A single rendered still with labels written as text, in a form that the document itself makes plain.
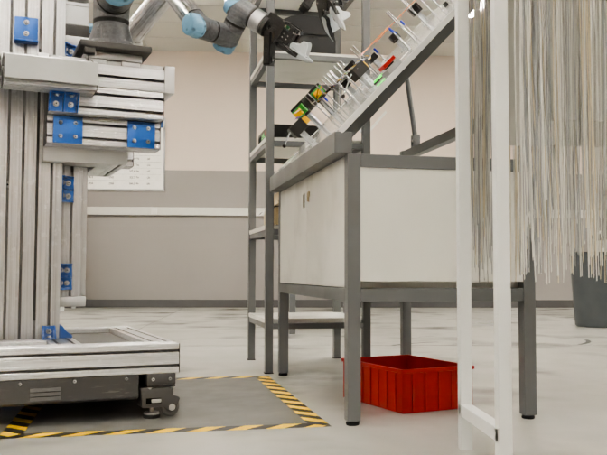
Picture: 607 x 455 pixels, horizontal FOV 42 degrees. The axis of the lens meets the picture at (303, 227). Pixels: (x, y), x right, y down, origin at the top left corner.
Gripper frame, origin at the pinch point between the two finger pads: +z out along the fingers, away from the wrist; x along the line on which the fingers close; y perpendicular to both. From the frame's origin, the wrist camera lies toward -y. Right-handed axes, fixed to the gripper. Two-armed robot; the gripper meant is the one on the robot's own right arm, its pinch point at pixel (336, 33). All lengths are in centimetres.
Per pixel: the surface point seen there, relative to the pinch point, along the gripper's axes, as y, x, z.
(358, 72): 0.4, -1.9, 15.6
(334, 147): -29, -21, 40
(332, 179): -24, -2, 46
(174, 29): 191, 624, -266
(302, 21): 42, 90, -40
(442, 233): -8, -21, 76
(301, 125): -9.6, 32.2, 19.4
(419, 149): 50, 56, 40
